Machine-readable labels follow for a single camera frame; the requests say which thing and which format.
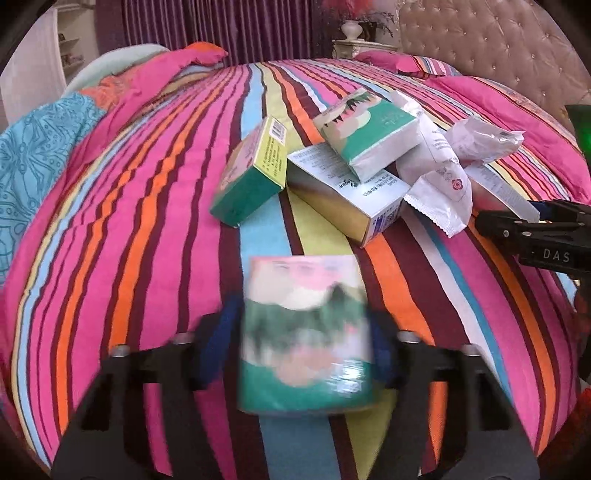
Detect striped colourful bedsheet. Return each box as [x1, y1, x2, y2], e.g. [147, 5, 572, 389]
[0, 58, 587, 480]

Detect red artificial flowers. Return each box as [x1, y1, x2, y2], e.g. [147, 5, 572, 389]
[321, 0, 398, 38]

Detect pink orange quilt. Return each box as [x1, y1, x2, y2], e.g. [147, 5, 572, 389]
[69, 42, 229, 139]

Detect teal cardboard box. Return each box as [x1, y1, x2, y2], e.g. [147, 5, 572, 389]
[210, 115, 288, 228]

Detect green pink tissue pack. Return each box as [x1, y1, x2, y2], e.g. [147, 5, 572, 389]
[236, 255, 376, 414]
[313, 89, 423, 183]

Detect white wall cabinet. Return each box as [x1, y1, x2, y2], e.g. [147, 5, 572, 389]
[0, 9, 98, 134]

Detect beige tufted headboard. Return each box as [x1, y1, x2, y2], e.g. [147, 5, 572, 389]
[398, 0, 591, 121]

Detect white plastic packet red mark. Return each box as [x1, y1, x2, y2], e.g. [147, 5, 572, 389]
[396, 115, 474, 238]

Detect blue patterned blanket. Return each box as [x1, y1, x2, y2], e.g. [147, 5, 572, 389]
[0, 92, 107, 287]

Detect purple curtain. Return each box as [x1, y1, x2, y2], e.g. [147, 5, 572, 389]
[95, 0, 340, 68]

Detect large pink pillow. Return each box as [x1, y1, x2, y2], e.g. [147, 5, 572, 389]
[429, 76, 587, 195]

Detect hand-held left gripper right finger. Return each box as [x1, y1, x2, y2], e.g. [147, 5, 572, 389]
[367, 309, 542, 480]

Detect pink striped pillow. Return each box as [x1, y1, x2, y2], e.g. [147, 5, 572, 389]
[355, 50, 462, 79]

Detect silver white cardboard box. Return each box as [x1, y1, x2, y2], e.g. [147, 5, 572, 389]
[286, 144, 411, 249]

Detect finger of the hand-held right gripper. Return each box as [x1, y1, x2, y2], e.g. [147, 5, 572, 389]
[531, 199, 591, 223]
[475, 209, 591, 252]

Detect crumpled white plastic bag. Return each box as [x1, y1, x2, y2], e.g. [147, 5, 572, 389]
[445, 115, 526, 163]

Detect cream nightstand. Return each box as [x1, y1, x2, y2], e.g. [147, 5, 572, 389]
[332, 39, 400, 61]

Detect flat white paper packet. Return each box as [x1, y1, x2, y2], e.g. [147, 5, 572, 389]
[464, 164, 541, 222]

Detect pale green blanket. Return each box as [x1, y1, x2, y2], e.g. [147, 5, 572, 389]
[65, 44, 171, 97]

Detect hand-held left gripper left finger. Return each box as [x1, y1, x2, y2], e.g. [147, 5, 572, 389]
[50, 295, 247, 480]

